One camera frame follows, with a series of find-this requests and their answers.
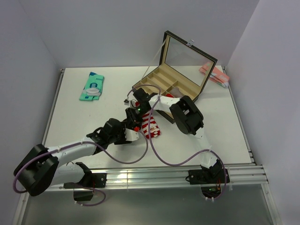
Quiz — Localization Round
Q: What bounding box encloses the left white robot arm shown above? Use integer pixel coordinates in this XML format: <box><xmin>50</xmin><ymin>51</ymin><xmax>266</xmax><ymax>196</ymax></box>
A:
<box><xmin>13</xmin><ymin>118</ymin><xmax>140</xmax><ymax>196</ymax></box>

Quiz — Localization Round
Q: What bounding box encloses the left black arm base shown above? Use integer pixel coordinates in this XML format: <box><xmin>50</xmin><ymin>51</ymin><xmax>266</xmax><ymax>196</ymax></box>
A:
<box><xmin>63</xmin><ymin>162</ymin><xmax>107</xmax><ymax>207</ymax></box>

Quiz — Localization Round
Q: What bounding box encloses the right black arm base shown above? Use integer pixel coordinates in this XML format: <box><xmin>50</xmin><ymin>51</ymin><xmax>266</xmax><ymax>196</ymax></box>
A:
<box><xmin>185</xmin><ymin>167</ymin><xmax>230</xmax><ymax>199</ymax></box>

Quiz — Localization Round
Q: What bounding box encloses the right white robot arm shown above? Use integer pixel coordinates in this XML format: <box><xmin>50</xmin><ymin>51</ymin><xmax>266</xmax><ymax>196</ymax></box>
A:
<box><xmin>125</xmin><ymin>86</ymin><xmax>226</xmax><ymax>183</ymax></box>

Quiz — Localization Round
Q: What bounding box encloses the red white striped santa sock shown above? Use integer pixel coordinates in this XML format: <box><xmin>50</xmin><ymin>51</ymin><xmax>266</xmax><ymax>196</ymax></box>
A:
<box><xmin>142</xmin><ymin>111</ymin><xmax>161</xmax><ymax>139</ymax></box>

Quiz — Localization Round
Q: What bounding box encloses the red rolled sock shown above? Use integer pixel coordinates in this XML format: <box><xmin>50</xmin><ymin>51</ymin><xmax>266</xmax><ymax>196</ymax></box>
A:
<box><xmin>165</xmin><ymin>93</ymin><xmax>174</xmax><ymax>98</ymax></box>

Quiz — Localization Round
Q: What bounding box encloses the grey rolled sock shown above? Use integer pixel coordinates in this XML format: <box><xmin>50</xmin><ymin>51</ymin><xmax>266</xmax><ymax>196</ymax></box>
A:
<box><xmin>169</xmin><ymin>87</ymin><xmax>184</xmax><ymax>98</ymax></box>

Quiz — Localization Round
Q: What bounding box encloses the teal green sock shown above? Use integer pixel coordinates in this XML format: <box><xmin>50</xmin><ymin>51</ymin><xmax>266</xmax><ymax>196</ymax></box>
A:
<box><xmin>79</xmin><ymin>72</ymin><xmax>105</xmax><ymax>101</ymax></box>

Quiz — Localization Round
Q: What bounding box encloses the black compartment box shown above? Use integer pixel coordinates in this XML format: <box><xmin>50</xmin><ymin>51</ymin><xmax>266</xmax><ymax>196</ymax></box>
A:
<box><xmin>132</xmin><ymin>30</ymin><xmax>218</xmax><ymax>124</ymax></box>

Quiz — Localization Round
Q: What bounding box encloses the pink sock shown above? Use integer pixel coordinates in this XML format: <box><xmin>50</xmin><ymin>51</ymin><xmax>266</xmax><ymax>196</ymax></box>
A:
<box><xmin>199</xmin><ymin>62</ymin><xmax>230</xmax><ymax>88</ymax></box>

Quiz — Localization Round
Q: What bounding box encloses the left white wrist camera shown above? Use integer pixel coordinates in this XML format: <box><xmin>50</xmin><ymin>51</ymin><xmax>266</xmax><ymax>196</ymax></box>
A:
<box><xmin>125</xmin><ymin>128</ymin><xmax>139</xmax><ymax>142</ymax></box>

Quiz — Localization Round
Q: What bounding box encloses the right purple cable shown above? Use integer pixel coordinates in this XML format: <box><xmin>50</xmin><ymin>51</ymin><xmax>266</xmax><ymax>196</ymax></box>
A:
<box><xmin>125</xmin><ymin>84</ymin><xmax>229</xmax><ymax>202</ymax></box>

